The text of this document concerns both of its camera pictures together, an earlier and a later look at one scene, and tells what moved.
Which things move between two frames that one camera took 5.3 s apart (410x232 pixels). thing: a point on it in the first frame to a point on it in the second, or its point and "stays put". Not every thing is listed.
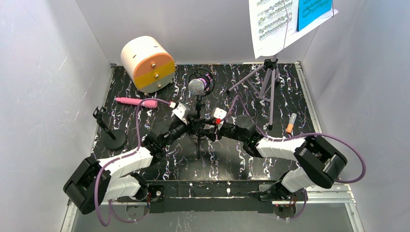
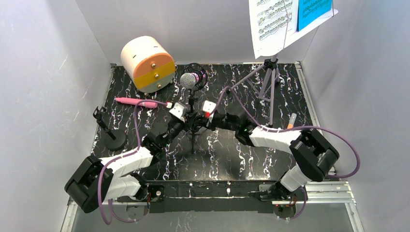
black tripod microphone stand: (208, 76) to (200, 71)
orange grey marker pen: (291, 123) stays put
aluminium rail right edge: (340, 193) stays put
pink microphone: (147, 104) stays put
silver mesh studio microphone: (197, 86) to (188, 80)
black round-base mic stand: (115, 139) stays put
